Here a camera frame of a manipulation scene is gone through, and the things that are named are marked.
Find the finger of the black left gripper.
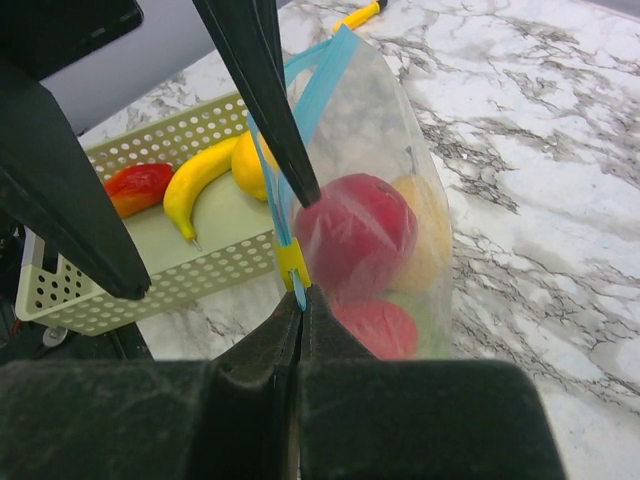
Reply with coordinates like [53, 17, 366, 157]
[193, 0, 321, 207]
[1, 59, 151, 300]

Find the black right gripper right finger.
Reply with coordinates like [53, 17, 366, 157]
[296, 287, 565, 479]

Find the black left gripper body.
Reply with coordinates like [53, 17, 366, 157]
[1, 0, 144, 80]

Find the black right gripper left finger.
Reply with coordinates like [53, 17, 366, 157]
[1, 294, 302, 479]

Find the red pomegranate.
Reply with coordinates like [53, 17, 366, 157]
[330, 299, 418, 360]

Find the green cabbage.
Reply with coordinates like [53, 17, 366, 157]
[385, 291, 451, 359]

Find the clear zip top bag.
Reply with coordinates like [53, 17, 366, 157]
[251, 27, 452, 360]

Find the red apple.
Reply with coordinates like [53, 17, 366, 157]
[294, 173, 417, 300]

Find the yellow pear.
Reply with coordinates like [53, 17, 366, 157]
[389, 146, 453, 294]

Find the red orange mango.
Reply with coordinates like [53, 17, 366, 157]
[104, 163, 174, 219]

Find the yellow banana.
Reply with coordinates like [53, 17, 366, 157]
[163, 136, 240, 251]

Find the green perforated plastic basket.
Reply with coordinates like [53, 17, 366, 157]
[15, 93, 274, 336]

